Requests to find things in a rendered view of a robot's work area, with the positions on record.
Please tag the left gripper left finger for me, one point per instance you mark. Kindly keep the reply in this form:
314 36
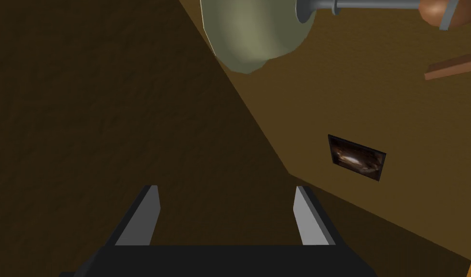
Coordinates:
141 219

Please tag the dark framed wall picture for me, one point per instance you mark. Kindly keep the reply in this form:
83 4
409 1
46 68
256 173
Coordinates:
357 157

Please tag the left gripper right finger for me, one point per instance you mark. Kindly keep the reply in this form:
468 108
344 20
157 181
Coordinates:
310 221

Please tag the olive green lamp shade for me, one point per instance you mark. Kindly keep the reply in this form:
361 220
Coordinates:
251 32

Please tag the orange brown round object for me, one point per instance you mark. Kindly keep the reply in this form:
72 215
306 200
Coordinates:
447 11

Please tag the grey metal lamp pole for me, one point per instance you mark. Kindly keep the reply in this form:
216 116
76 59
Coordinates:
358 5

